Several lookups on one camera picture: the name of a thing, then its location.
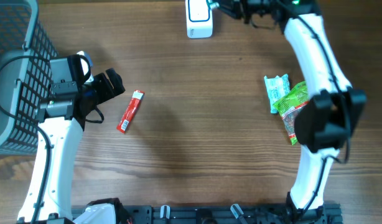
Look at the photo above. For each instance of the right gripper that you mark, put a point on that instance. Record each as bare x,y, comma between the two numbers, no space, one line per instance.
238,8

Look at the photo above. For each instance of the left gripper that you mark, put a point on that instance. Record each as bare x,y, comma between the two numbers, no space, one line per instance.
108,93

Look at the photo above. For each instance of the red snack packet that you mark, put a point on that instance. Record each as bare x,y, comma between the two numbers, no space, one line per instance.
131,110

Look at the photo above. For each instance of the pale green wipes packet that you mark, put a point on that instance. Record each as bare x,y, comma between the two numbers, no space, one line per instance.
276,88

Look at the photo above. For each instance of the green snack bag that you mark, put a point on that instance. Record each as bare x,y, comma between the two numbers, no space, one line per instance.
289,107

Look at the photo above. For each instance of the dark green small box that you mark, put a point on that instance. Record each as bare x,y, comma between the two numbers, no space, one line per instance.
212,4

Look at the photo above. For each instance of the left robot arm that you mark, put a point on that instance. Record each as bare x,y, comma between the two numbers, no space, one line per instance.
61,119

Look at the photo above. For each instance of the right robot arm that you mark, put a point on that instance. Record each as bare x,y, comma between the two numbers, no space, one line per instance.
325,125

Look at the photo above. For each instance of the white barcode scanner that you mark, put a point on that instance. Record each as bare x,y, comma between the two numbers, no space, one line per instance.
199,19

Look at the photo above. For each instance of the grey plastic mesh basket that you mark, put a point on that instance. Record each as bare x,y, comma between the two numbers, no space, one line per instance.
24,74

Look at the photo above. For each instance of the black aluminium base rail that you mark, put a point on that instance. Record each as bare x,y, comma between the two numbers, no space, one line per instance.
206,214

